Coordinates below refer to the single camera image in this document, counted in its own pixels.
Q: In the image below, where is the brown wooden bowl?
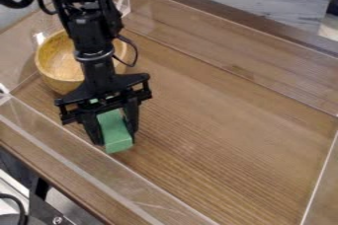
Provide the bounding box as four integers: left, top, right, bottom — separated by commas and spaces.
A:
33, 29, 129, 96

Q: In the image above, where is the clear acrylic triangular bracket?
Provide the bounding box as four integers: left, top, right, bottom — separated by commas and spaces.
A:
116, 0, 130, 17

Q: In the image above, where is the green rectangular block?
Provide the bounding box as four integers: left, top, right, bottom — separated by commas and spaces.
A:
96, 109, 133, 154

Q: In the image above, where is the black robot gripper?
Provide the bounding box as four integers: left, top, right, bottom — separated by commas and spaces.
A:
54, 59, 152, 146

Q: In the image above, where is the black table leg bracket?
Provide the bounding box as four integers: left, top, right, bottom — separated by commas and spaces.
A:
27, 177, 74, 225

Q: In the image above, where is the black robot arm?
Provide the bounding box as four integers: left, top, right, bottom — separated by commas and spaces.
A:
0, 0, 152, 145

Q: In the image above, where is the clear acrylic tray wall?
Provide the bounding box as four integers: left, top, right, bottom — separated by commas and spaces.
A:
0, 0, 338, 225

